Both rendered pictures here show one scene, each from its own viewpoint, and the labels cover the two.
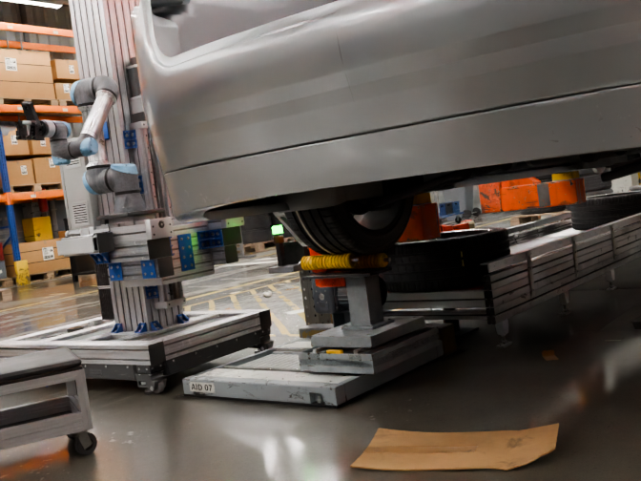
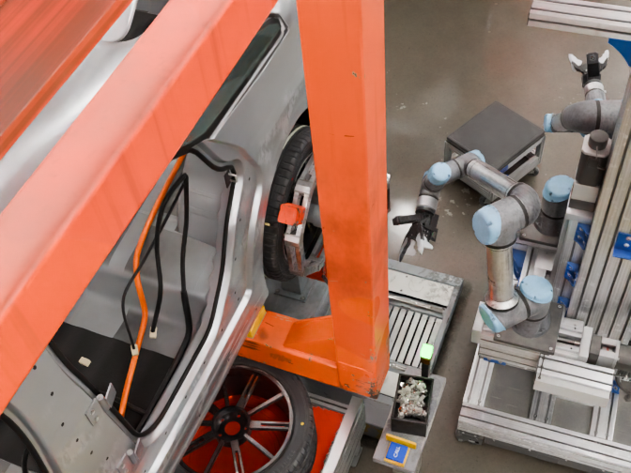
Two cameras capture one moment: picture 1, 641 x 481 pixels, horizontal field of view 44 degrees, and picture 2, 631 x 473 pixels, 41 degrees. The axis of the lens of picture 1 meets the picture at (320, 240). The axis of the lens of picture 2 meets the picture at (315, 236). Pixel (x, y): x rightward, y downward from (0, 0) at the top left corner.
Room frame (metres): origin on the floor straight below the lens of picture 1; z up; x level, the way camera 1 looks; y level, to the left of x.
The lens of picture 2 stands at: (5.56, -0.49, 3.54)
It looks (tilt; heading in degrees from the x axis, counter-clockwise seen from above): 51 degrees down; 169
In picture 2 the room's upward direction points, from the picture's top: 7 degrees counter-clockwise
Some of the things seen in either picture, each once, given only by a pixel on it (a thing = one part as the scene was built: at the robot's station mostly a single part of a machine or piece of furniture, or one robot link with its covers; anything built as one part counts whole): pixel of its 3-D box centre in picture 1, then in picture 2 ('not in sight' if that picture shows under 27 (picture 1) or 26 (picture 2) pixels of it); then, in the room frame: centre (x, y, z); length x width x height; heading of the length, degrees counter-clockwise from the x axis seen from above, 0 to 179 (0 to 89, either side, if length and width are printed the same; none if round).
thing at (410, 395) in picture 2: (302, 249); (412, 404); (4.12, 0.10, 0.51); 0.20 x 0.14 x 0.13; 150
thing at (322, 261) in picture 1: (327, 261); not in sight; (3.16, -0.02, 0.51); 0.29 x 0.06 x 0.06; 52
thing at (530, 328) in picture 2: not in sight; (530, 313); (4.09, 0.57, 0.87); 0.15 x 0.15 x 0.10
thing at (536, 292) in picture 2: not in sight; (532, 297); (4.09, 0.56, 0.98); 0.13 x 0.12 x 0.14; 100
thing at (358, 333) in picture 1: (364, 303); (293, 273); (3.21, -0.15, 0.32); 0.40 x 0.30 x 0.28; 142
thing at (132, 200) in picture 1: (129, 201); (553, 214); (3.69, 0.86, 0.87); 0.15 x 0.15 x 0.10
